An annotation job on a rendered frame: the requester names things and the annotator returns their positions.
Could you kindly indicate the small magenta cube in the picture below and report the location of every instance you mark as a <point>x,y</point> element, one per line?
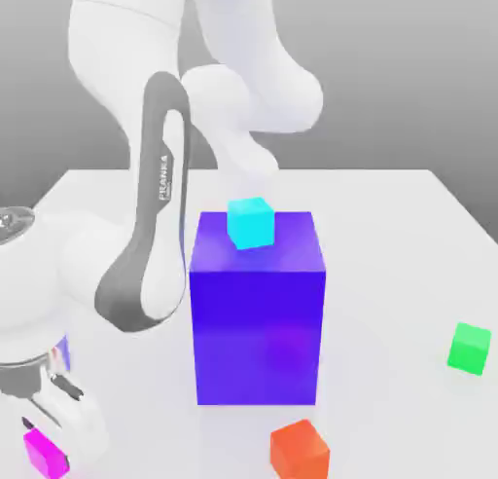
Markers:
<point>42,453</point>

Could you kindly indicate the small green cube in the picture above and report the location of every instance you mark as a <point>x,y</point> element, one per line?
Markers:
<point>468,350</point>

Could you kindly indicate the large blue box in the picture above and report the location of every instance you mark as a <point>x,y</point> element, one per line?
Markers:
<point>256,331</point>

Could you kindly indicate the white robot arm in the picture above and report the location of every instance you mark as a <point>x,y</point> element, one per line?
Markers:
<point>116,97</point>

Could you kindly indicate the small cyan cube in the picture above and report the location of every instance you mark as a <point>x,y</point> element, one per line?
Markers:
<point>251,224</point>

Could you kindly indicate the small orange cube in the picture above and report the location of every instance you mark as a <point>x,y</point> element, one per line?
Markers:
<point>297,449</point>

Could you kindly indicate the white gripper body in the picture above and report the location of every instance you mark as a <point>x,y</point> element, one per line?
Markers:
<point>83,432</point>

